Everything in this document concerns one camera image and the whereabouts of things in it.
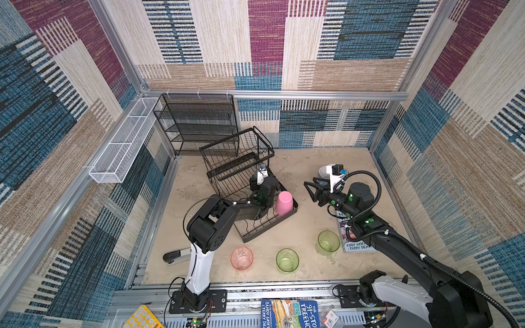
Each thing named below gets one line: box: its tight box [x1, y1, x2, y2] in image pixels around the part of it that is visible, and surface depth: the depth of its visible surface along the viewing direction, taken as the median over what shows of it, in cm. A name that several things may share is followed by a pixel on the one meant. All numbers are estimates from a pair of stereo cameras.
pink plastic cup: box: [276, 190, 294, 216], surface depth 89 cm
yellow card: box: [122, 304, 165, 328], surface depth 71 cm
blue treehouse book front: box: [260, 298, 321, 328], surface depth 70 cm
